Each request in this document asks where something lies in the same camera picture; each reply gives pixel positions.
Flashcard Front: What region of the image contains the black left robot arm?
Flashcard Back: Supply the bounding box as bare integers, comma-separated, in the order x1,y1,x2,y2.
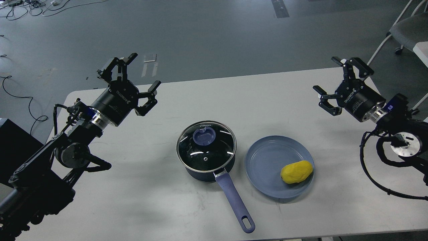
1,53,161,241

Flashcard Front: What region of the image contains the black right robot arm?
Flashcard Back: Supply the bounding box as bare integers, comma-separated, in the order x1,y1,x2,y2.
313,57,428,201

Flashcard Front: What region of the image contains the glass lid with blue knob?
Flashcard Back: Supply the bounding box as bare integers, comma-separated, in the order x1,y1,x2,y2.
176,121,237,173

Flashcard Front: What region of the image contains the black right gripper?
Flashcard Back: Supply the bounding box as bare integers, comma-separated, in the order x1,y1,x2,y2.
313,57,386,122

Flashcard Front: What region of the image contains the grey office chair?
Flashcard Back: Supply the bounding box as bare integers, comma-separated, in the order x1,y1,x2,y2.
368,0,427,66

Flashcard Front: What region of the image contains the floor cable bundle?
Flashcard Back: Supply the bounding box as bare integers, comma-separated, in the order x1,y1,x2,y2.
0,0,107,21

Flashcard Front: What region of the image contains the black floor cable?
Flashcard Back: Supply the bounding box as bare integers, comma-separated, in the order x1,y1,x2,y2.
0,75,49,134

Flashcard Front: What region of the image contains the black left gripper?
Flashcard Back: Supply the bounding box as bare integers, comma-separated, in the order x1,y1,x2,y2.
91,53,162,127

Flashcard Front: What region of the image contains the blue round plate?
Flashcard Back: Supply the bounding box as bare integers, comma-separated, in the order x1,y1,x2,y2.
244,135,315,199

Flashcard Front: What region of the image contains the blue saucepan with handle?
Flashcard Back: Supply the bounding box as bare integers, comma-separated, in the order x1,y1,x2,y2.
176,120,256,234

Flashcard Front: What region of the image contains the yellow potato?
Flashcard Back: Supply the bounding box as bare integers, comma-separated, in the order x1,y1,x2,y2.
280,160,313,184

